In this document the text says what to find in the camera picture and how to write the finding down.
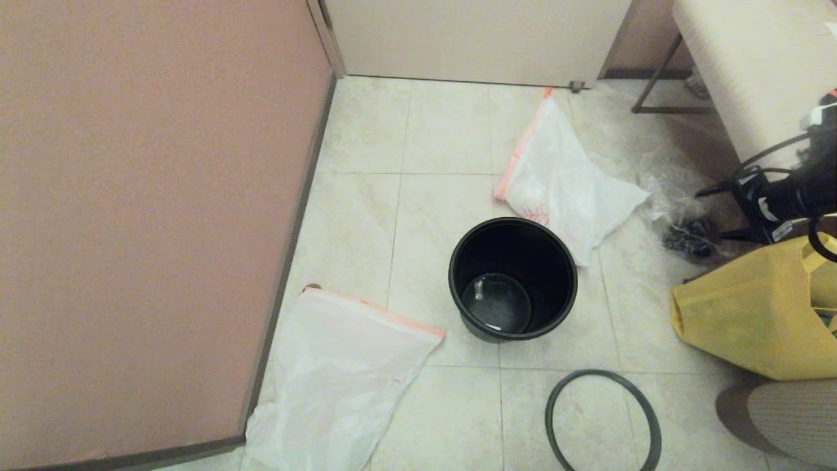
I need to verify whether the white drawstring trash bag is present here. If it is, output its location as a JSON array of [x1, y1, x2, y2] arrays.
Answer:
[[245, 288, 445, 471], [495, 87, 651, 268]]

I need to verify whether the grey ribbed round seat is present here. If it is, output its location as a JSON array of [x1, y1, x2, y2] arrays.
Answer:
[[714, 381, 837, 468]]

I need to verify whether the yellow fabric tote bag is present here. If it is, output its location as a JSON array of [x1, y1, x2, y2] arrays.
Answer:
[[669, 232, 837, 381]]

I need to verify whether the clear crumpled plastic bag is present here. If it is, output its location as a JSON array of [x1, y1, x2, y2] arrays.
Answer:
[[638, 160, 740, 262]]

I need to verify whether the empty white drawstring trash bag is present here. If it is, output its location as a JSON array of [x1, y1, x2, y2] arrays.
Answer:
[[245, 288, 445, 471]]

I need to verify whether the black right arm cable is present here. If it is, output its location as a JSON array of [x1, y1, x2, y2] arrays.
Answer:
[[731, 131, 837, 264]]

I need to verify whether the black round trash bin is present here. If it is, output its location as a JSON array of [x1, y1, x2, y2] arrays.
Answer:
[[448, 217, 579, 343]]

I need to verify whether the beige door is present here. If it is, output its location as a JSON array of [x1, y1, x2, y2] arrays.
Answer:
[[324, 0, 634, 91]]

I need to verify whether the beige wood-grain table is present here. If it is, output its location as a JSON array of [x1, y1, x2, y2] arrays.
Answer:
[[672, 0, 837, 197]]

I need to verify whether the grey bin rim ring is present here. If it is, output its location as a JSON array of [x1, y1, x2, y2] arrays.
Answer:
[[546, 370, 661, 471]]

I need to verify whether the grey door frame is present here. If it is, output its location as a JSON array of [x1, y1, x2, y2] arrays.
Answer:
[[306, 0, 347, 80]]

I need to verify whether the dark metal table leg frame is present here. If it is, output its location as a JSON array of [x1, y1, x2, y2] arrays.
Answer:
[[630, 36, 713, 117]]

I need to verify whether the black cylinder with white cap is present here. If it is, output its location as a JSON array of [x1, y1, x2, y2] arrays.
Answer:
[[798, 103, 837, 158]]

